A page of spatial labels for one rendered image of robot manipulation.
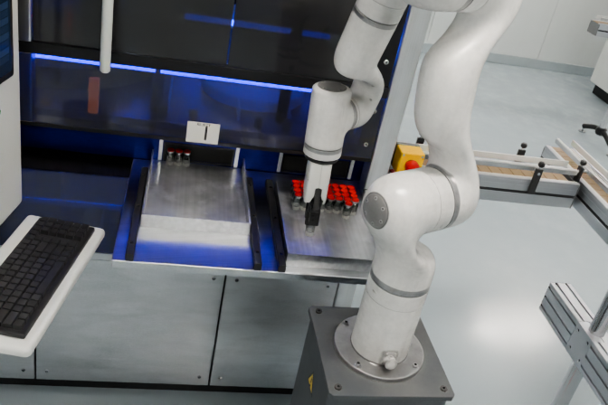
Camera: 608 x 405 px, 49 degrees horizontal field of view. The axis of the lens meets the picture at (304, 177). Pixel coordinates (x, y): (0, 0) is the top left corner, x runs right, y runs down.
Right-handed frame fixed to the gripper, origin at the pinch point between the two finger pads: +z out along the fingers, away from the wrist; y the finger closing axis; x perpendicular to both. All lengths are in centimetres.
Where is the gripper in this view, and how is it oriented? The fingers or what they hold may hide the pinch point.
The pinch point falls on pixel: (312, 213)
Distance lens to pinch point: 153.1
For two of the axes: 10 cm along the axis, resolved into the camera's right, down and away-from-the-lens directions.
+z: -1.3, 8.7, 4.7
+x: 9.9, 1.1, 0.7
